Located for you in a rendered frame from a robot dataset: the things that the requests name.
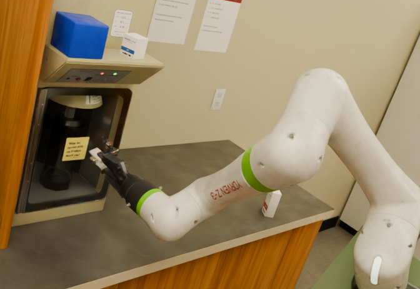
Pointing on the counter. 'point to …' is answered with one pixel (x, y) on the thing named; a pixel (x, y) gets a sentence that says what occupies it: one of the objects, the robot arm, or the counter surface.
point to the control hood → (54, 60)
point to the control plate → (93, 76)
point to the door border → (32, 150)
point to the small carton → (134, 45)
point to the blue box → (79, 35)
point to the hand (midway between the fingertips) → (99, 158)
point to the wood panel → (19, 75)
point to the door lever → (107, 151)
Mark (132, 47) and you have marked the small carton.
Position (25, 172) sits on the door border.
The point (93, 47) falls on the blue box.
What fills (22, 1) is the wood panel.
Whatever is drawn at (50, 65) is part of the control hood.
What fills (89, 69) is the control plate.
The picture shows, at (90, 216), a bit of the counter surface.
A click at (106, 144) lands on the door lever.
